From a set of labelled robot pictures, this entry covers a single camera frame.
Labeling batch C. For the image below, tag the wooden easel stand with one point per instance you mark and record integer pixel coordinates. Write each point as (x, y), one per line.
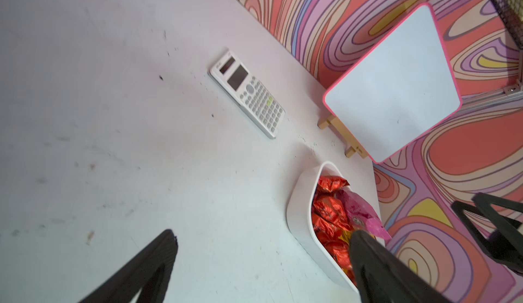
(353, 146)

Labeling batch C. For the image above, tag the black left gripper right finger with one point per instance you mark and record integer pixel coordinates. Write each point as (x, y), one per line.
(381, 277)

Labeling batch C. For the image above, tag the red tea bag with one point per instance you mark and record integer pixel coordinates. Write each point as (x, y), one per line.
(329, 215)
(329, 184)

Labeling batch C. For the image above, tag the black wire basket back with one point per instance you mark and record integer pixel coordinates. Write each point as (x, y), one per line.
(510, 12)

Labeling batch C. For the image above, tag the pink framed whiteboard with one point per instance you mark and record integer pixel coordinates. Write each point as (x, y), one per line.
(399, 90)

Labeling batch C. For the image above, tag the pink tea bag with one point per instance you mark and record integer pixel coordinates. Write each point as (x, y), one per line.
(361, 215)

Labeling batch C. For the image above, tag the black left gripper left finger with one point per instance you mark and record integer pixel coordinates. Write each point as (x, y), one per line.
(145, 277)

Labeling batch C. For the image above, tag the white storage box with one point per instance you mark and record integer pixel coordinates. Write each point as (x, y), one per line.
(299, 221)

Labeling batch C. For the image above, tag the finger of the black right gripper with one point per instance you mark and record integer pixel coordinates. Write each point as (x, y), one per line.
(504, 244)

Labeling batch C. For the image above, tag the white calculator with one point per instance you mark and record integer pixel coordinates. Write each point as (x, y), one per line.
(249, 93)

